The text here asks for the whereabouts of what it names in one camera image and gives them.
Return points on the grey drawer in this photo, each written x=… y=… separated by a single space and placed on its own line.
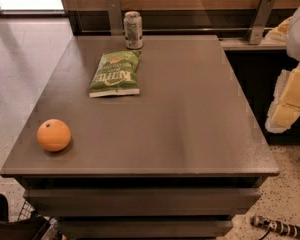
x=145 y=229
x=141 y=202

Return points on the orange fruit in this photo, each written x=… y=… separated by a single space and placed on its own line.
x=53 y=135

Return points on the upper grey drawer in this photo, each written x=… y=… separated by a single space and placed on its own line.
x=141 y=202

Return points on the green Kettle chips bag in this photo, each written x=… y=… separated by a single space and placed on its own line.
x=116 y=74

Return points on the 7up soda can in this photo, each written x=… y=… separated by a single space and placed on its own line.
x=133 y=30

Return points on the lower grey drawer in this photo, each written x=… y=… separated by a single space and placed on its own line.
x=145 y=229

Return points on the black wire basket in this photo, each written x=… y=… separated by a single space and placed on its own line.
x=29 y=226

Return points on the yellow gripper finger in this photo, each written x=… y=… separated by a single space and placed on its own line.
x=284 y=110
x=279 y=33

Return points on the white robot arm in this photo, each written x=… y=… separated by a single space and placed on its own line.
x=293 y=37

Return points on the left metal wall bracket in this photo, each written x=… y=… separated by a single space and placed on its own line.
x=115 y=17

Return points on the black white striped tool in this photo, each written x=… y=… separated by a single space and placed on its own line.
x=276 y=226

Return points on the right metal wall bracket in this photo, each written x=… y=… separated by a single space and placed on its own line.
x=256 y=30

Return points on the metal wall bracket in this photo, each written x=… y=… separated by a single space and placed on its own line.
x=115 y=17
x=256 y=30

